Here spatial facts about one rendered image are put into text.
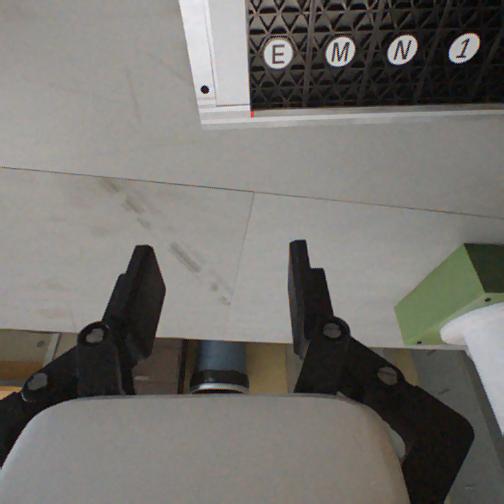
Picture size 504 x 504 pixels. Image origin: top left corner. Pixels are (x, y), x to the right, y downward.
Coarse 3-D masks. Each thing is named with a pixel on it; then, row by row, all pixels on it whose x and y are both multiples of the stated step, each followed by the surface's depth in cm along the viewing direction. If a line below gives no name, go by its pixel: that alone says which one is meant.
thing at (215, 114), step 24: (192, 0) 25; (192, 24) 26; (192, 48) 27; (192, 72) 29; (216, 72) 29; (216, 96) 31; (216, 120) 33; (240, 120) 33; (264, 120) 33; (288, 120) 33; (312, 120) 33; (336, 120) 33; (360, 120) 33; (384, 120) 33; (408, 120) 33; (432, 120) 33; (456, 120) 33; (480, 120) 33
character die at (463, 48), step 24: (456, 0) 24; (480, 0) 24; (456, 24) 26; (480, 24) 25; (456, 48) 27; (480, 48) 27; (432, 72) 29; (456, 72) 28; (480, 72) 28; (432, 96) 30; (456, 96) 30
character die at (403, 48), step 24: (384, 0) 24; (408, 0) 25; (432, 0) 24; (384, 24) 26; (408, 24) 26; (432, 24) 26; (384, 48) 27; (408, 48) 27; (432, 48) 27; (384, 72) 29; (408, 72) 28; (384, 96) 30; (408, 96) 30
